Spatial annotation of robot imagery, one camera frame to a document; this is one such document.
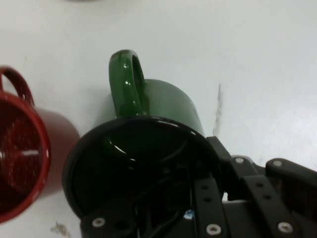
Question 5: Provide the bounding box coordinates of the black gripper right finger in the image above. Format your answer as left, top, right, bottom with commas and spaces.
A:
207, 136, 317, 238

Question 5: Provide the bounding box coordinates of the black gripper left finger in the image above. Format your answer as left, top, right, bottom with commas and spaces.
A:
80, 178, 231, 238

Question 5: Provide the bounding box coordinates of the green enamel mug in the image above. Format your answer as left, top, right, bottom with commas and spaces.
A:
61, 49, 223, 219

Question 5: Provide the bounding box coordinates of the red enamel mug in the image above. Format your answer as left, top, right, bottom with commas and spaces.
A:
0, 65, 81, 219

